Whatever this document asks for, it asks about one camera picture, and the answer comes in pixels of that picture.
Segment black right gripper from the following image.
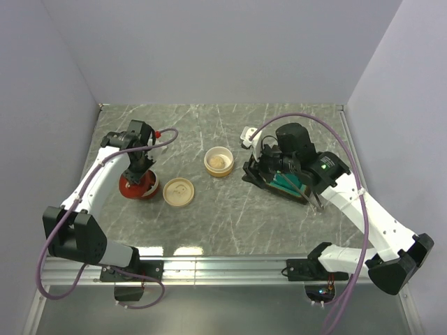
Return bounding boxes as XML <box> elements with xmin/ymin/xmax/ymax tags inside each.
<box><xmin>242</xmin><ymin>140</ymin><xmax>299</xmax><ymax>188</ymax></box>

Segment steel serving tongs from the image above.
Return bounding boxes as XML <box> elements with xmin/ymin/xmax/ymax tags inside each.
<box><xmin>281</xmin><ymin>174</ymin><xmax>324</xmax><ymax>212</ymax></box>

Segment red round lid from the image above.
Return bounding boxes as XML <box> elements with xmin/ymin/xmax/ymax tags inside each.
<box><xmin>118</xmin><ymin>170</ymin><xmax>154</xmax><ymax>200</ymax></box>

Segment cream round lid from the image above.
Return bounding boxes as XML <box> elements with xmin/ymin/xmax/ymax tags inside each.
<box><xmin>163</xmin><ymin>177</ymin><xmax>195</xmax><ymax>207</ymax></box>

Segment beige steamed bun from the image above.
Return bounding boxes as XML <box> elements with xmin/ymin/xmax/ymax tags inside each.
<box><xmin>208</xmin><ymin>155</ymin><xmax>226</xmax><ymax>170</ymax></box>

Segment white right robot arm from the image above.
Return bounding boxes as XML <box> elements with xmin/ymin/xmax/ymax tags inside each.
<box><xmin>240</xmin><ymin>123</ymin><xmax>434</xmax><ymax>295</ymax></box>

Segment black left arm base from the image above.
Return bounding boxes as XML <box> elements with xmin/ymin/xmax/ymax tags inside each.
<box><xmin>99</xmin><ymin>260</ymin><xmax>163</xmax><ymax>303</ymax></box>

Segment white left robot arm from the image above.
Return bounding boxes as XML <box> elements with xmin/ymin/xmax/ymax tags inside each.
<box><xmin>43</xmin><ymin>120</ymin><xmax>159</xmax><ymax>281</ymax></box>

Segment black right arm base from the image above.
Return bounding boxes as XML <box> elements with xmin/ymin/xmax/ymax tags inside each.
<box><xmin>281</xmin><ymin>258</ymin><xmax>349</xmax><ymax>282</ymax></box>

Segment teal square ceramic plate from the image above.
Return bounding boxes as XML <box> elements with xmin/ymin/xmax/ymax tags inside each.
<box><xmin>261</xmin><ymin>173</ymin><xmax>311</xmax><ymax>204</ymax></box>

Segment brown steel-lined container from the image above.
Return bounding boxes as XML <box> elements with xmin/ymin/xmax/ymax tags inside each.
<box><xmin>141</xmin><ymin>172</ymin><xmax>159</xmax><ymax>199</ymax></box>

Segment cream round container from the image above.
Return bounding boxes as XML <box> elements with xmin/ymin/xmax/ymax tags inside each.
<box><xmin>204</xmin><ymin>147</ymin><xmax>234</xmax><ymax>177</ymax></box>

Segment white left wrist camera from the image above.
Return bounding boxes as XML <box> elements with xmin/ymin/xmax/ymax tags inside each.
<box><xmin>147</xmin><ymin>130</ymin><xmax>168</xmax><ymax>156</ymax></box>

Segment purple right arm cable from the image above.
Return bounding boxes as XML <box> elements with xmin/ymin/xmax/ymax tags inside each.
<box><xmin>249</xmin><ymin>112</ymin><xmax>369</xmax><ymax>334</ymax></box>

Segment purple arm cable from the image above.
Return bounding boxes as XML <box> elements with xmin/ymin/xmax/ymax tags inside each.
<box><xmin>249</xmin><ymin>112</ymin><xmax>369</xmax><ymax>334</ymax></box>
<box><xmin>36</xmin><ymin>128</ymin><xmax>179</xmax><ymax>310</ymax></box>

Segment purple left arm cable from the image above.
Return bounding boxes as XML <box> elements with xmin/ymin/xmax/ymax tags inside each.
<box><xmin>36</xmin><ymin>128</ymin><xmax>179</xmax><ymax>310</ymax></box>

